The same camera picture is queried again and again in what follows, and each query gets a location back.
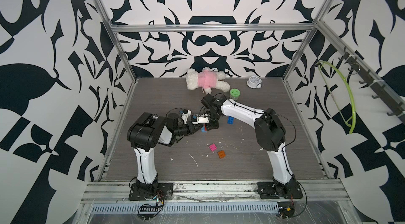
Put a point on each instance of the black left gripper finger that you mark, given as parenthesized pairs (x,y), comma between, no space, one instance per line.
(194,126)
(193,130)

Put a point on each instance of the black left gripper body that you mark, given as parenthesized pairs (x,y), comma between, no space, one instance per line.
(183,130)

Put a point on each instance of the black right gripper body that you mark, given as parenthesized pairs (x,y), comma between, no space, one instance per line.
(212,123)

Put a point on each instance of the dark blue lego brick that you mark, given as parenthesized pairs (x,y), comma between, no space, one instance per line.
(230,120)

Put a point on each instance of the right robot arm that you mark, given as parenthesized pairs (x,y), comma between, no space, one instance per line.
(269,131)

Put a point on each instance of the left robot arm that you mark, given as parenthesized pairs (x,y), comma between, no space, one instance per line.
(147,132)

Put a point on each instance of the pink lego brick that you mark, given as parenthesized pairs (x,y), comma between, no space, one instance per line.
(213,147)

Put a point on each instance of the orange lego brick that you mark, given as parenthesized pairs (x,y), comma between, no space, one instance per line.
(221,154)

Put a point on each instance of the white plush toy pink shirt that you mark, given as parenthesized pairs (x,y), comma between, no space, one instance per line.
(206,80)

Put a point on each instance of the white small alarm clock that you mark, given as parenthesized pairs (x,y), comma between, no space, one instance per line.
(254,82)

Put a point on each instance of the black hook rack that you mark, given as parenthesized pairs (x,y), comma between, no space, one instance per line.
(380,87)

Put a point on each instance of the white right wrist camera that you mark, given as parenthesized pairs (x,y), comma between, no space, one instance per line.
(200,119)

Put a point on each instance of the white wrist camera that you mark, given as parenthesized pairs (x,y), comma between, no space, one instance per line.
(200,119)
(185,114)

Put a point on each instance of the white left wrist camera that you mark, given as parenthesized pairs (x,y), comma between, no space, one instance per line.
(185,114)

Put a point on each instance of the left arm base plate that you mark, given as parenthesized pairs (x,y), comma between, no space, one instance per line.
(140,191)

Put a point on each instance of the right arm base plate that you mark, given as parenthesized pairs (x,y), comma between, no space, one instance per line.
(277,190)

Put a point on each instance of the aluminium cage frame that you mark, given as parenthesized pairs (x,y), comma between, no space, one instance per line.
(286,38)

